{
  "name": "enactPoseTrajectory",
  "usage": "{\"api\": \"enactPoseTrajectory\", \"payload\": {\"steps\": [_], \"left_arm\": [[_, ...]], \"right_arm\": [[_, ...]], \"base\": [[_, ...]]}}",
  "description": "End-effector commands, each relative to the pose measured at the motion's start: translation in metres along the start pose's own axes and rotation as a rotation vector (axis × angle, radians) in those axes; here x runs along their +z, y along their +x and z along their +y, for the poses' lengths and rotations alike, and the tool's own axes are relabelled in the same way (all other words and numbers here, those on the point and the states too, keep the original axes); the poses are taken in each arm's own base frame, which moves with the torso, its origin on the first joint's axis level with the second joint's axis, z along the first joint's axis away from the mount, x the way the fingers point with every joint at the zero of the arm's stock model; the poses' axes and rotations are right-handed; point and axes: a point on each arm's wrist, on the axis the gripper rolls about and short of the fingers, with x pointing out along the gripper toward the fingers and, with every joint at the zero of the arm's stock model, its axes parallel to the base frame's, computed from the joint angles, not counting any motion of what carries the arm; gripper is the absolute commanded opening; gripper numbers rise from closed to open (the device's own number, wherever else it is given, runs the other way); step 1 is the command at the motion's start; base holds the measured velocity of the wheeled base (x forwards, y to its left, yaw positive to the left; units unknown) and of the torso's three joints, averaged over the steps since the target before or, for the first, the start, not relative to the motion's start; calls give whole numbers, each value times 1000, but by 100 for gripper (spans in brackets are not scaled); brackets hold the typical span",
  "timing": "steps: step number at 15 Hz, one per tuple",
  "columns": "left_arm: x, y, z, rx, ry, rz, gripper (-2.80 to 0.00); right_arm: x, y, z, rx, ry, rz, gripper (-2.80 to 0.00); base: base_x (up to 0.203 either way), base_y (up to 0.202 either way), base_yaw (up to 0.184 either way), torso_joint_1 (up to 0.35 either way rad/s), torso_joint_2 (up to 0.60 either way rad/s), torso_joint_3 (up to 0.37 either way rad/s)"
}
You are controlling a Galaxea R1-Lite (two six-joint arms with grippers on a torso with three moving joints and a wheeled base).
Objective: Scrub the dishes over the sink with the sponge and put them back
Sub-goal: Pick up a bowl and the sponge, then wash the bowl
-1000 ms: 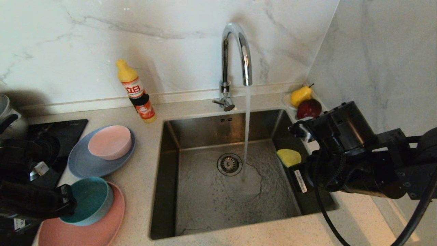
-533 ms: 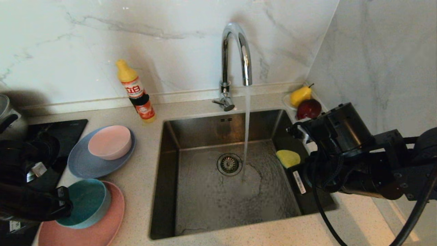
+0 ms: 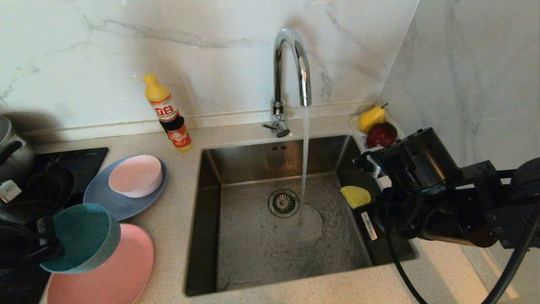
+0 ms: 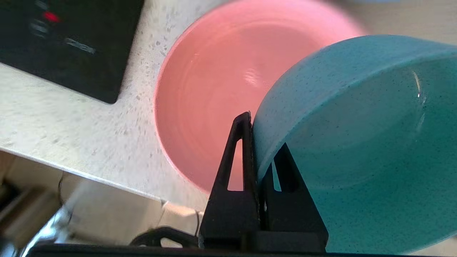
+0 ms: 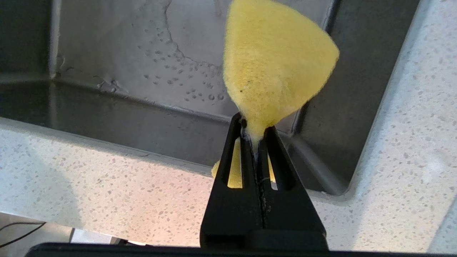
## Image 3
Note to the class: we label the blue grey plate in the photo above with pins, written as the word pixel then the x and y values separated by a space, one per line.
pixel 101 198

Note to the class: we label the teal bowl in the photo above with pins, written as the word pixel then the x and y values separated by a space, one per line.
pixel 84 232

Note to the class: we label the yellow green sponge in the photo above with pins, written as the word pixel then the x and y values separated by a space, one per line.
pixel 356 196

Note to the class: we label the round metal drain strainer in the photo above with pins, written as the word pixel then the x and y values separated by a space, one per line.
pixel 283 203

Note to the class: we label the black frying pan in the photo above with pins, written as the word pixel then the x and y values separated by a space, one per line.
pixel 46 185

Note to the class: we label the orange dish soap bottle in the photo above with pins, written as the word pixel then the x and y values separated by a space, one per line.
pixel 171 118

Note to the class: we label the yellow pear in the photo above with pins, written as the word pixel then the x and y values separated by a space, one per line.
pixel 371 118

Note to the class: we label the black glass cooktop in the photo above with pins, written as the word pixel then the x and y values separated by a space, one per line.
pixel 88 162

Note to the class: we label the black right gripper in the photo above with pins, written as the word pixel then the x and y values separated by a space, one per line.
pixel 400 215

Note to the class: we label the pink plate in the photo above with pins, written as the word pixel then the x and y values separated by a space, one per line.
pixel 126 270

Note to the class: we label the stainless steel sink basin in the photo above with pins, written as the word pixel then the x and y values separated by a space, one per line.
pixel 236 253

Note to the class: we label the small white fruit dish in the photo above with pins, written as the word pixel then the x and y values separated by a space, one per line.
pixel 353 126

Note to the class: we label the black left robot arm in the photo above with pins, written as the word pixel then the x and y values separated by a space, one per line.
pixel 3 253

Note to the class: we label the stainless steel pot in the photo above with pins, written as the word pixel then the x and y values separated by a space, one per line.
pixel 14 158

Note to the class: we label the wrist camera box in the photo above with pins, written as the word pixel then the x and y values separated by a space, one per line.
pixel 367 162
pixel 9 191

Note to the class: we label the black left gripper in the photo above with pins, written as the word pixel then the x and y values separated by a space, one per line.
pixel 23 242

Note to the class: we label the dark red apple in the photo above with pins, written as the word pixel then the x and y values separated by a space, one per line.
pixel 382 134

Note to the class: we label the chrome gooseneck faucet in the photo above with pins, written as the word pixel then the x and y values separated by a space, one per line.
pixel 277 76

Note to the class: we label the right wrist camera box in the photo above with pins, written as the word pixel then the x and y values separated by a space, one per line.
pixel 367 162

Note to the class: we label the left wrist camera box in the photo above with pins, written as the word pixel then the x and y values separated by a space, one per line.
pixel 9 191

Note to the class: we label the pale pink bowl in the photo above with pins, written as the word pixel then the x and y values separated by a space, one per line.
pixel 135 175

